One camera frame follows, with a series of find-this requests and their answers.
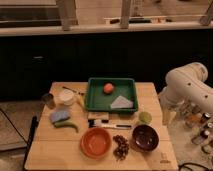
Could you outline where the white round container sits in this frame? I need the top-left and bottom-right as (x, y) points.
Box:
(59, 89), (75, 105)

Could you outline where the green plastic cup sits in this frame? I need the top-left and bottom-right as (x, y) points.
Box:
(138, 112), (152, 125)

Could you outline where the orange bowl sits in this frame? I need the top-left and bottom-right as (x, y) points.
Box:
(80, 127), (111, 159)

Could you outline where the wooden folding table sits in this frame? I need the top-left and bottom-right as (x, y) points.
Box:
(25, 82), (178, 171)

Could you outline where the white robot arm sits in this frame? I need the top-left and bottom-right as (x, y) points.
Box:
(158, 62), (213, 125)

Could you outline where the orange ball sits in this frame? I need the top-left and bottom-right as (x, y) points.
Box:
(103, 83), (114, 94)

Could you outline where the green toy pepper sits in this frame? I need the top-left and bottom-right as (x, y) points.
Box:
(53, 121), (79, 133)

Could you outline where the blue sponge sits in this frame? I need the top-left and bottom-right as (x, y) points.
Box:
(49, 109), (70, 123)

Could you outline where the green plastic tray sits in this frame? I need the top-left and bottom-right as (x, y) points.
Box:
(85, 78), (138, 114)

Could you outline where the grey folded cloth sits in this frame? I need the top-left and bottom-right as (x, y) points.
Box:
(110, 96), (133, 109)

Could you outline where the brown bead cluster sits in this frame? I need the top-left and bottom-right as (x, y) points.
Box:
(113, 135), (129, 161)

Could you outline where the spice bottle rack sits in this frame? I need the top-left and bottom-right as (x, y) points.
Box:
(180, 101), (213, 154)

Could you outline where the yellow banana toy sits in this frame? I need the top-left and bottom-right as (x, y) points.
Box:
(76, 94), (85, 110)

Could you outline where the dark brown bowl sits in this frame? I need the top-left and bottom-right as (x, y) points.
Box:
(132, 125), (159, 152)

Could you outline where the thin dark pen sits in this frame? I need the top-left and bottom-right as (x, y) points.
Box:
(62, 86), (85, 95)

